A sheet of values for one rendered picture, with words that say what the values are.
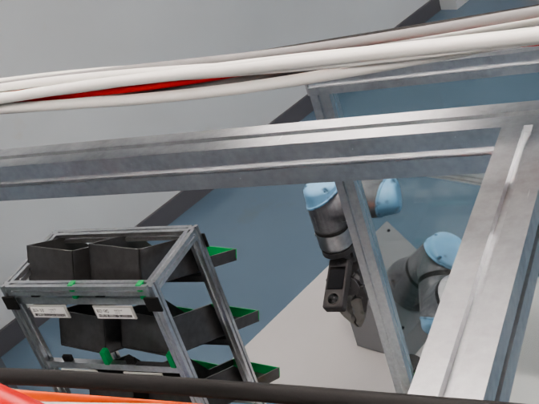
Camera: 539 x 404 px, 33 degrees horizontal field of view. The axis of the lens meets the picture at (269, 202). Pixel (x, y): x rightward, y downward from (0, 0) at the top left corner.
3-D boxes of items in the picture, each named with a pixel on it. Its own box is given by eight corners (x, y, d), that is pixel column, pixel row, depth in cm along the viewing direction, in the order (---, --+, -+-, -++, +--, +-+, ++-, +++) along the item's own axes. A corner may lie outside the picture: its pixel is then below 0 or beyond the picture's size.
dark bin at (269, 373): (233, 368, 210) (232, 337, 209) (280, 377, 203) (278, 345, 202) (148, 407, 188) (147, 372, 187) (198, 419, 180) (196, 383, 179)
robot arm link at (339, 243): (343, 237, 189) (307, 238, 193) (348, 256, 191) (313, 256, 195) (354, 217, 195) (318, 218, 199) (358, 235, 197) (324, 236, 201)
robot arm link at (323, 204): (338, 189, 184) (297, 195, 187) (351, 235, 189) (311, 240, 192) (342, 170, 191) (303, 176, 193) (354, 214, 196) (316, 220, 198)
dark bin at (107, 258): (188, 254, 195) (186, 220, 194) (237, 260, 188) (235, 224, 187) (91, 282, 173) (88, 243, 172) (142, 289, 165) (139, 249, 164)
